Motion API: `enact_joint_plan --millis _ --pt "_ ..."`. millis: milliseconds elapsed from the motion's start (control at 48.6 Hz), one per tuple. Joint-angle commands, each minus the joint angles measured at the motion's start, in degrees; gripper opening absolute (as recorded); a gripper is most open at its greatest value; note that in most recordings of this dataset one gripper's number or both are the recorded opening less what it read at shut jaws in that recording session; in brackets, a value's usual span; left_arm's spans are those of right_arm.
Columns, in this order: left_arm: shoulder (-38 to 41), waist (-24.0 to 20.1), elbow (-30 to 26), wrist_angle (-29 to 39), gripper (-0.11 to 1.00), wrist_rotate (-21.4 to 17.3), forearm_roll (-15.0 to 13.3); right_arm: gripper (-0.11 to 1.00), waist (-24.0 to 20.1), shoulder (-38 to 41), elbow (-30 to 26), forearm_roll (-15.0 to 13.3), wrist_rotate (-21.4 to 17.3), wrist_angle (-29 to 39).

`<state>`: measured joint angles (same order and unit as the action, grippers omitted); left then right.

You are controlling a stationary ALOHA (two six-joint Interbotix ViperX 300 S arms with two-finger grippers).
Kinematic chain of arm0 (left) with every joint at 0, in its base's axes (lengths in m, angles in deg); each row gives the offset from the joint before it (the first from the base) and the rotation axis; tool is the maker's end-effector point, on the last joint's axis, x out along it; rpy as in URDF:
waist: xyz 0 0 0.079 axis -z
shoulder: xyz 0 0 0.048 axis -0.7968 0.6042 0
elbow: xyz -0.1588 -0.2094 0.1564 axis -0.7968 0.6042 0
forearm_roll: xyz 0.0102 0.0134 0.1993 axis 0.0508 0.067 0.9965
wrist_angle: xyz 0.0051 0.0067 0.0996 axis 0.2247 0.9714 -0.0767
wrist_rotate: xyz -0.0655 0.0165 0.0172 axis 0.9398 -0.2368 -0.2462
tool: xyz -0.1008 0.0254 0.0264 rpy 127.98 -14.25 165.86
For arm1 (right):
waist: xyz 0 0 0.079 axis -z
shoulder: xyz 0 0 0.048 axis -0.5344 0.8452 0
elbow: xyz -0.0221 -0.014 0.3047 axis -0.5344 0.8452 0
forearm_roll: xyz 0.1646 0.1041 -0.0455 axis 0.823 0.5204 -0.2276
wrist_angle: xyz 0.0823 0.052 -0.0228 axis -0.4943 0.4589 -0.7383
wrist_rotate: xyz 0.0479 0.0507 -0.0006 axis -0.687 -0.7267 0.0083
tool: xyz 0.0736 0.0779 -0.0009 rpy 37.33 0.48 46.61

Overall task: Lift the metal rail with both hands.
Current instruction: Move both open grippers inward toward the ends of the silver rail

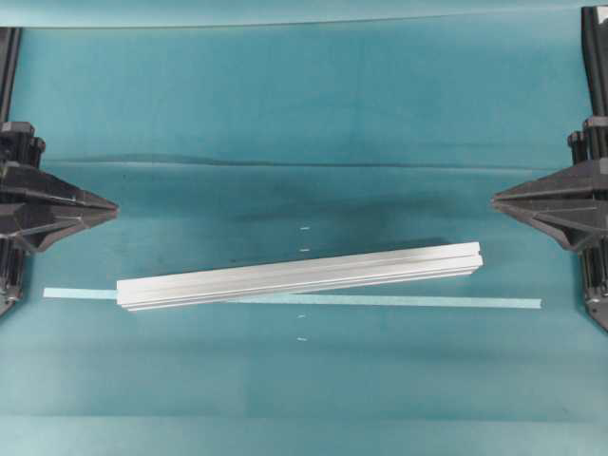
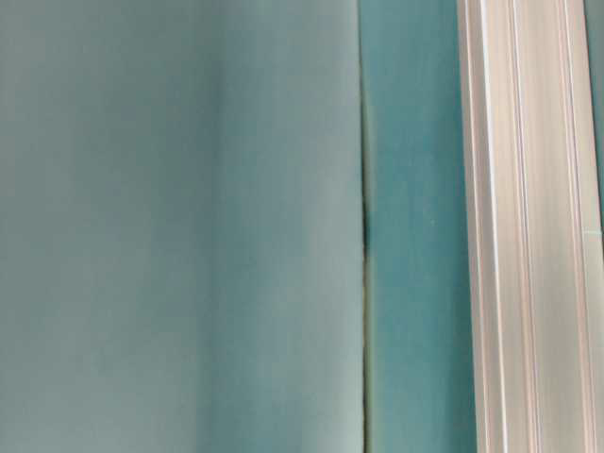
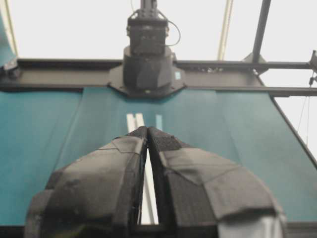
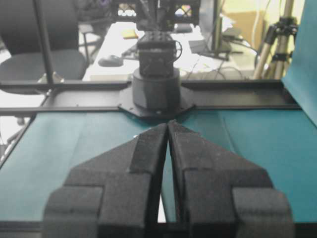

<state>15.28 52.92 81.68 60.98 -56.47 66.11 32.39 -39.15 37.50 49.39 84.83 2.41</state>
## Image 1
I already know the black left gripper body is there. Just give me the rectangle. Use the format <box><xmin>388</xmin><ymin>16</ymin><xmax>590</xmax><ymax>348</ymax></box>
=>
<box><xmin>1</xmin><ymin>161</ymin><xmax>52</xmax><ymax>238</ymax></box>

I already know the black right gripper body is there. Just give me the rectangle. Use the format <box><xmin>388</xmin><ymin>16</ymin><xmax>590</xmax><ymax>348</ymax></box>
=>
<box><xmin>569</xmin><ymin>163</ymin><xmax>607</xmax><ymax>247</ymax></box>

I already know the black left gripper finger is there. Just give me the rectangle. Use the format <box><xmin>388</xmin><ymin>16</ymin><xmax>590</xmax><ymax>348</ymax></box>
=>
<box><xmin>28</xmin><ymin>170</ymin><xmax>119</xmax><ymax>209</ymax></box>
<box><xmin>13</xmin><ymin>204</ymin><xmax>119</xmax><ymax>252</ymax></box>

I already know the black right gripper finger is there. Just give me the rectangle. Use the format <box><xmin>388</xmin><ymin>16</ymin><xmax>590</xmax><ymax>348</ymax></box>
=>
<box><xmin>492</xmin><ymin>201</ymin><xmax>594</xmax><ymax>251</ymax></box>
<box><xmin>491</xmin><ymin>165</ymin><xmax>578</xmax><ymax>205</ymax></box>

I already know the silver aluminium extrusion rail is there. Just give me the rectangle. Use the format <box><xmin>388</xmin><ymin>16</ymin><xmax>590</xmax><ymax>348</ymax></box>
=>
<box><xmin>116</xmin><ymin>242</ymin><xmax>484</xmax><ymax>312</ymax></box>

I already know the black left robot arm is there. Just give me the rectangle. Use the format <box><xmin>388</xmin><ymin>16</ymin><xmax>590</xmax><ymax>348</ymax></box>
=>
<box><xmin>1</xmin><ymin>123</ymin><xmax>119</xmax><ymax>254</ymax></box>

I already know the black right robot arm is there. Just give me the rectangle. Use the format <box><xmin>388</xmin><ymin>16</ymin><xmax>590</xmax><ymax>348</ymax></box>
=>
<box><xmin>491</xmin><ymin>116</ymin><xmax>607</xmax><ymax>253</ymax></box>

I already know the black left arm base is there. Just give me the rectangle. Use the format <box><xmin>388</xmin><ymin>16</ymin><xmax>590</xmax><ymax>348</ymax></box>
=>
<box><xmin>1</xmin><ymin>238</ymin><xmax>26</xmax><ymax>315</ymax></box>

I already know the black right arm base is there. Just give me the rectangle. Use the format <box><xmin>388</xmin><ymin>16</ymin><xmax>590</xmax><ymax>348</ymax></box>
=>
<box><xmin>580</xmin><ymin>246</ymin><xmax>607</xmax><ymax>331</ymax></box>

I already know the teal table cloth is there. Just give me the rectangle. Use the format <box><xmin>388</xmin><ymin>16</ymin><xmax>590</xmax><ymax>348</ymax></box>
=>
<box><xmin>1</xmin><ymin>1</ymin><xmax>607</xmax><ymax>455</ymax></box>

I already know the light blue tape strip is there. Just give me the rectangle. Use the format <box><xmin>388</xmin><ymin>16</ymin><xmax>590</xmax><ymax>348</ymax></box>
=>
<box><xmin>43</xmin><ymin>288</ymin><xmax>542</xmax><ymax>310</ymax></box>

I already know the black right frame post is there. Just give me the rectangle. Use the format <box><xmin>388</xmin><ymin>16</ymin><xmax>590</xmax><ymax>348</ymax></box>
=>
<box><xmin>581</xmin><ymin>6</ymin><xmax>607</xmax><ymax>117</ymax></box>

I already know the black frame post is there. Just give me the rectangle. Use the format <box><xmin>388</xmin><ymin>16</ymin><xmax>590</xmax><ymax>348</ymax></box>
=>
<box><xmin>581</xmin><ymin>6</ymin><xmax>607</xmax><ymax>117</ymax></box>
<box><xmin>0</xmin><ymin>27</ymin><xmax>22</xmax><ymax>123</ymax></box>

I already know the black left frame post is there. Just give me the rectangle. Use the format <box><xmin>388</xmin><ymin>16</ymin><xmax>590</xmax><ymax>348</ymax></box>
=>
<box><xmin>0</xmin><ymin>27</ymin><xmax>22</xmax><ymax>123</ymax></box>

